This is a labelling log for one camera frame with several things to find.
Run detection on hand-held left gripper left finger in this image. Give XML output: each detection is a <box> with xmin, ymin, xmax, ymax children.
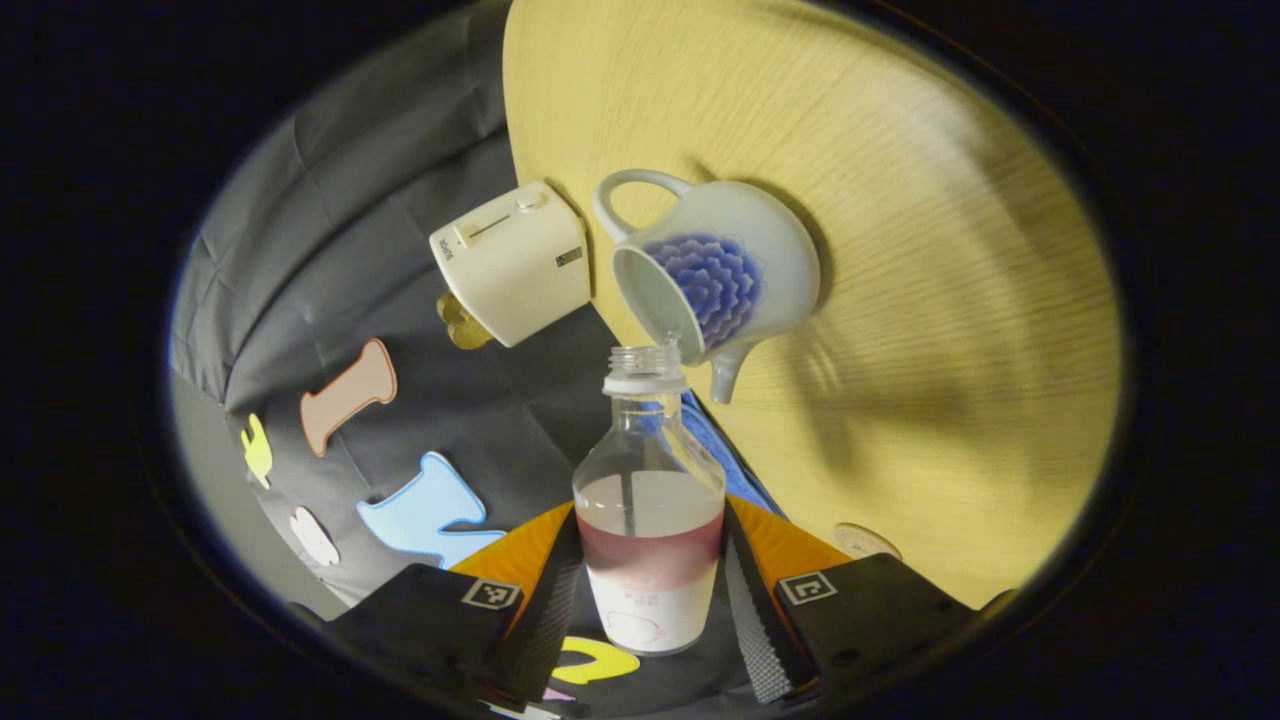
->
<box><xmin>295</xmin><ymin>500</ymin><xmax>584</xmax><ymax>714</ymax></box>

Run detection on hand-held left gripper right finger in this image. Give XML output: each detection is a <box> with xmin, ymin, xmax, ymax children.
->
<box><xmin>722</xmin><ymin>497</ymin><xmax>1011</xmax><ymax>707</ymax></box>

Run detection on clear plastic water bottle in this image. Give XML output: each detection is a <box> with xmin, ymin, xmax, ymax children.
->
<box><xmin>572</xmin><ymin>345</ymin><xmax>727</xmax><ymax>658</ymax></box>

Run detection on round wooden coaster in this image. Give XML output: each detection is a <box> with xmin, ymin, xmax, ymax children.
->
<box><xmin>833</xmin><ymin>522</ymin><xmax>904</xmax><ymax>561</ymax></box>

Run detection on white blue-flower teacup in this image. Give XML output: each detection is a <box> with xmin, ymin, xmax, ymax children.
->
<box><xmin>593</xmin><ymin>168</ymin><xmax>822</xmax><ymax>406</ymax></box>

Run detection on folded blue towel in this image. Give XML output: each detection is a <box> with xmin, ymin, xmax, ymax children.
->
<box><xmin>640</xmin><ymin>390</ymin><xmax>788</xmax><ymax>521</ymax></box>

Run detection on white toaster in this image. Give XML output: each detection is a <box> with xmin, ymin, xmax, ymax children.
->
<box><xmin>429</xmin><ymin>180</ymin><xmax>593</xmax><ymax>349</ymax></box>

